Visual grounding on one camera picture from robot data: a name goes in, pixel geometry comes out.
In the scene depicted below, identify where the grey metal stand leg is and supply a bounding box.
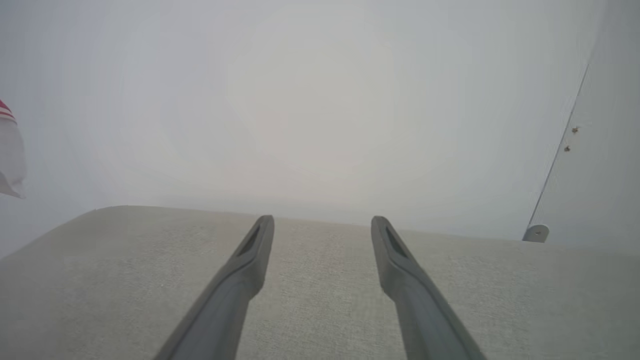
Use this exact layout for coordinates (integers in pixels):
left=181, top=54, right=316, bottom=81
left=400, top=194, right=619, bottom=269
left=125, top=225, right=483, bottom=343
left=522, top=64, right=591, bottom=243

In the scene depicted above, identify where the red and white t-shirt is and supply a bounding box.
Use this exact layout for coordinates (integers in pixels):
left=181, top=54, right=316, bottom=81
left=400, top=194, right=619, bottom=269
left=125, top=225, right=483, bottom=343
left=0, top=99, right=27, bottom=200

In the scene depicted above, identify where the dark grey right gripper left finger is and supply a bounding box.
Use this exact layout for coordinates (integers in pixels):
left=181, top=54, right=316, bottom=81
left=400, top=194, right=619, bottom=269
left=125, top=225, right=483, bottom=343
left=152, top=215, right=275, bottom=360

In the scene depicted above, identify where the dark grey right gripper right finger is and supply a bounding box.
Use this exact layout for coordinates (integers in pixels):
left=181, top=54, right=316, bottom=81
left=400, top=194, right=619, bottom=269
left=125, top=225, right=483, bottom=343
left=370, top=216, right=488, bottom=360

